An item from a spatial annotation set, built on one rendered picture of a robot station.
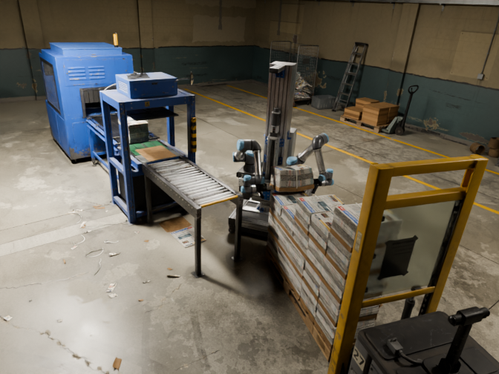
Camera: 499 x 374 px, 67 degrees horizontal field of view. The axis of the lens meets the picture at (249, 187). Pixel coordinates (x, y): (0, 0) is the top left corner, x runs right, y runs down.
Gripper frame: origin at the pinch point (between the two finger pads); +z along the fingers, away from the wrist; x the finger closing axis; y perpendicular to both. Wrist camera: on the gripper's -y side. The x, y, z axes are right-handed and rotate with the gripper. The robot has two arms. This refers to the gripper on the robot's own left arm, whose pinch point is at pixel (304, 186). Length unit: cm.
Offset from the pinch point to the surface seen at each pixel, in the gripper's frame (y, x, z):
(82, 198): -28, -198, 249
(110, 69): 162, -305, 200
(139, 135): 58, -173, 166
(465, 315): -26, 235, 21
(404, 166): 47, 206, 37
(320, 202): 1, 81, 22
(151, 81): 121, -94, 148
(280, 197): -5.0, 18.3, 34.8
